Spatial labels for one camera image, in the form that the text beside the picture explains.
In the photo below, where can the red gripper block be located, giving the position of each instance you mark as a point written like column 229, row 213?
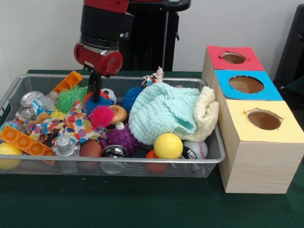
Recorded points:
column 95, row 59

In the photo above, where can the green orange blue spiky caterpillar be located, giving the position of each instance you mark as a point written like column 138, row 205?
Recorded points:
column 102, row 115

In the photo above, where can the silver toy hydrant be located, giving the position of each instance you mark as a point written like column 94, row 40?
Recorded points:
column 65, row 146

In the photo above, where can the mint green knitted cloth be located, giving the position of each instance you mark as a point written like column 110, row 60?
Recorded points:
column 156, row 111

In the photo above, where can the cream knitted cloth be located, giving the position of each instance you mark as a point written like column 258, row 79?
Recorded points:
column 206, row 111

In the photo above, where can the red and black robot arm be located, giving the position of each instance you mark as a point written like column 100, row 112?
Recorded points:
column 104, row 21

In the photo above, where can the wooden box with three holes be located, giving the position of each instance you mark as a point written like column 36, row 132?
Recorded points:
column 259, row 164

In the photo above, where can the short orange plastic block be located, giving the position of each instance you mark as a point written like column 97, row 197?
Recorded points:
column 69, row 82

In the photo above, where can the polka dot cloth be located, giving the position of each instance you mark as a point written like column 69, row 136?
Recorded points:
column 78, row 126

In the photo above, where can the purple spiky ball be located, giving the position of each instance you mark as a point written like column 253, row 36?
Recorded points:
column 123, row 139

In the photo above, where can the long orange plastic block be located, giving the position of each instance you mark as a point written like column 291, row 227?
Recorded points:
column 23, row 141

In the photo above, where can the yellow smooth ball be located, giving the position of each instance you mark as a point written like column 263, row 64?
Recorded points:
column 168, row 145

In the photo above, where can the dark green table cloth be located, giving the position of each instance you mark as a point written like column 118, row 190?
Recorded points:
column 142, row 202

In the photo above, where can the black panel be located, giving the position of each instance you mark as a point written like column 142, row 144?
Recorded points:
column 292, row 47

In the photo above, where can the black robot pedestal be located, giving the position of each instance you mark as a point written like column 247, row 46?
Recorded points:
column 152, row 42

